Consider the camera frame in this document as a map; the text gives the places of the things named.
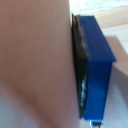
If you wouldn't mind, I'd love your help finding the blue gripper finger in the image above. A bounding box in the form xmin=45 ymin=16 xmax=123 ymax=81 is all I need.
xmin=71 ymin=13 xmax=118 ymax=122

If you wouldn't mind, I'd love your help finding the pink mug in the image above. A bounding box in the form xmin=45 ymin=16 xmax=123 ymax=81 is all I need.
xmin=0 ymin=0 xmax=88 ymax=128

